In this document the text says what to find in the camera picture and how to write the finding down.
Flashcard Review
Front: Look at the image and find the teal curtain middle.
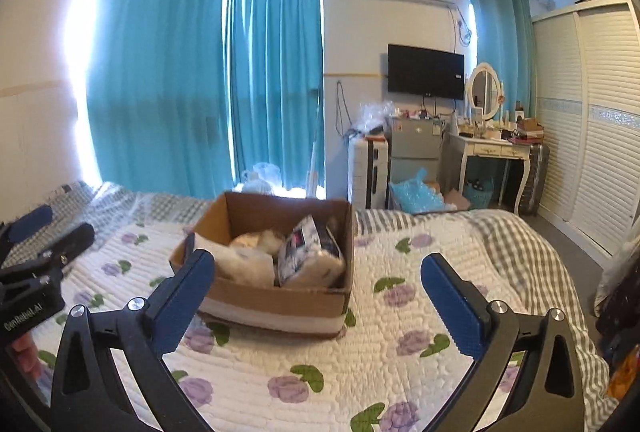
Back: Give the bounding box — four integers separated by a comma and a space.
227, 0, 323, 189

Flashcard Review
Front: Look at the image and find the teal curtain left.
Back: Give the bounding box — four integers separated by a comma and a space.
86, 0, 232, 198

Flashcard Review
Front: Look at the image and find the teal curtain right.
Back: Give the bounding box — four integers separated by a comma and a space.
471, 0, 537, 114

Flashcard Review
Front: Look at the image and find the clear water jug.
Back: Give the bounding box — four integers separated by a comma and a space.
241, 162, 283, 195

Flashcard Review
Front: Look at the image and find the box with blue bubble wrap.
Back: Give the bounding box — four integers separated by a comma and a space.
388, 168, 471, 215

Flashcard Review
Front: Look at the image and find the teal curtain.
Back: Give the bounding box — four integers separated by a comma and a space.
227, 0, 323, 189
471, 0, 537, 114
86, 0, 232, 198

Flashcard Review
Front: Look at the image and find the person's left hand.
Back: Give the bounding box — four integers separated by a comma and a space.
11, 334, 42, 380

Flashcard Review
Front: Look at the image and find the white louvered wardrobe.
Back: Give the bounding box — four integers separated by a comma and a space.
534, 0, 639, 264

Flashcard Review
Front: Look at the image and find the white oval vanity mirror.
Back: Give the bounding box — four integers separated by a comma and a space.
465, 62, 506, 121

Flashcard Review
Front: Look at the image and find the floral tissue paper pack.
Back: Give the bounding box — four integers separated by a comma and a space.
276, 215, 346, 289

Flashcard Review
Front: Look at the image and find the grey checked bed sheet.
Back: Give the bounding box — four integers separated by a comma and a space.
0, 179, 618, 432

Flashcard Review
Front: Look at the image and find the cream lace fabric bundle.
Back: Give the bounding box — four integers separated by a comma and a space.
230, 230, 285, 258

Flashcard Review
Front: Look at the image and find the grey mini fridge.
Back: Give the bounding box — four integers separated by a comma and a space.
388, 117, 445, 183

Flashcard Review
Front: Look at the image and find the white dressing table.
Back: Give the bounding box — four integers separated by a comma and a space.
438, 133, 533, 215

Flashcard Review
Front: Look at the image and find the white knit glove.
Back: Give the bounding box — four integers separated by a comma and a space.
194, 234, 276, 288

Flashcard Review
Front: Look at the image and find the teal laundry basket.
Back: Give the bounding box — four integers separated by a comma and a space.
463, 178, 494, 209

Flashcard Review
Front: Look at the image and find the brown cardboard box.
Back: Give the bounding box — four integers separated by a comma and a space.
169, 192, 354, 338

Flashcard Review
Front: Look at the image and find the white floral quilt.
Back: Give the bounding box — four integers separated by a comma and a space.
0, 209, 516, 432

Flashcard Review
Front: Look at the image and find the white suitcase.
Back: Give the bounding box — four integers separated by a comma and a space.
347, 136, 388, 210

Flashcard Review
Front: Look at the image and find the black wall television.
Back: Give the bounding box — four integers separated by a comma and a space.
387, 44, 465, 100

